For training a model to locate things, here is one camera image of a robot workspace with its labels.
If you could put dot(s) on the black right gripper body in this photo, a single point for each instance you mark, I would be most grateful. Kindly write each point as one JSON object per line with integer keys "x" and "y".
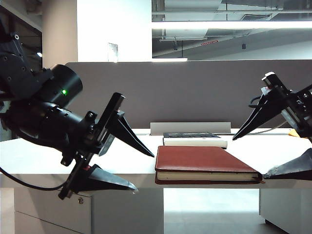
{"x": 299, "y": 109}

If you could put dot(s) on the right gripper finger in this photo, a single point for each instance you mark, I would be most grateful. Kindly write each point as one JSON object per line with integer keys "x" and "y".
{"x": 297, "y": 170}
{"x": 265, "y": 109}

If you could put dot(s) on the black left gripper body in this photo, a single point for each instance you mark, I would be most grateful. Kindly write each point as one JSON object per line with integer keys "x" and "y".
{"x": 87, "y": 136}

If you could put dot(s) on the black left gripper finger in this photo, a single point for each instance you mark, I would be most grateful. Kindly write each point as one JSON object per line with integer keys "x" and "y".
{"x": 102, "y": 181}
{"x": 124, "y": 134}

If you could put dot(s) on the red leather-cover book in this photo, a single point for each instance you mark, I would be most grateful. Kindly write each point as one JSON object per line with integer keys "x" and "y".
{"x": 195, "y": 158}

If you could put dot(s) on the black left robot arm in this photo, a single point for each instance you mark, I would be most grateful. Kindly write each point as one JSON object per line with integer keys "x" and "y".
{"x": 19, "y": 70}

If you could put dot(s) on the black and white book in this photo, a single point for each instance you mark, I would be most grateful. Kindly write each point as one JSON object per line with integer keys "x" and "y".
{"x": 192, "y": 142}

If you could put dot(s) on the yellow cloth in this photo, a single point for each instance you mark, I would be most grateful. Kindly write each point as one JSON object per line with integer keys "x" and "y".
{"x": 292, "y": 132}

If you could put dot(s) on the round metal drawer lock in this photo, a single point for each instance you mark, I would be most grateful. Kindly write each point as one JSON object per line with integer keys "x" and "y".
{"x": 80, "y": 201}

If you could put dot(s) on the white plain cabinet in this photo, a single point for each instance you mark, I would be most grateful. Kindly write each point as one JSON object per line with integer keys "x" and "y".
{"x": 287, "y": 207}

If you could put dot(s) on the white drawer cabinet with lock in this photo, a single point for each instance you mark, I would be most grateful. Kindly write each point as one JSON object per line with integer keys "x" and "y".
{"x": 48, "y": 214}

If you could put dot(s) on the gray desk divider panel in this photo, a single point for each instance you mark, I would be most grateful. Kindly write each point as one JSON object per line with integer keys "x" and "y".
{"x": 182, "y": 97}

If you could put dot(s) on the short ceiling light strip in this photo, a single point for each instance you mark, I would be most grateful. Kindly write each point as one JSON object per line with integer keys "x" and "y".
{"x": 170, "y": 59}

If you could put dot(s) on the long ceiling light strip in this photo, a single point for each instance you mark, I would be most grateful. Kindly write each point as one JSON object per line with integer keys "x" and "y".
{"x": 219, "y": 25}

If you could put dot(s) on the metal wall plate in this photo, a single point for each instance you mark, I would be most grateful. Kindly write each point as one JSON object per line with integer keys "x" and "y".
{"x": 112, "y": 52}

